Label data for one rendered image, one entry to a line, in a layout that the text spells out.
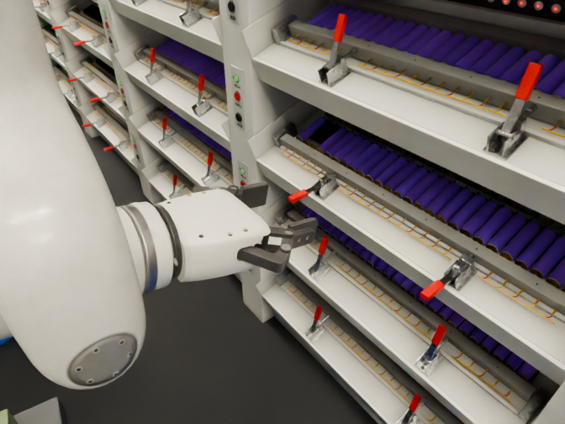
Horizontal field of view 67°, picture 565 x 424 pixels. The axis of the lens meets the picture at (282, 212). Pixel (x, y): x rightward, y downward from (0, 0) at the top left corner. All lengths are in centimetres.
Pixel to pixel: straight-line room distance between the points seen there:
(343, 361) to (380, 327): 21
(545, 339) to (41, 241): 53
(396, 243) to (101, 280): 48
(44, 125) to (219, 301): 102
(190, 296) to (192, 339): 15
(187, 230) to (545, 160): 37
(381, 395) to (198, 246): 65
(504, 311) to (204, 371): 75
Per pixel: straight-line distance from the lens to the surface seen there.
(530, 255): 64
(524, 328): 61
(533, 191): 51
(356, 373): 98
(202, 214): 43
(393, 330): 80
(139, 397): 113
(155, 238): 38
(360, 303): 83
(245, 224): 43
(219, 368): 113
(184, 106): 112
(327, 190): 74
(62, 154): 28
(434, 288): 58
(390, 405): 96
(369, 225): 69
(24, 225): 27
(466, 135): 53
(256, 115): 82
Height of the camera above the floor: 94
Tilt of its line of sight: 37 degrees down
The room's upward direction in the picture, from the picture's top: straight up
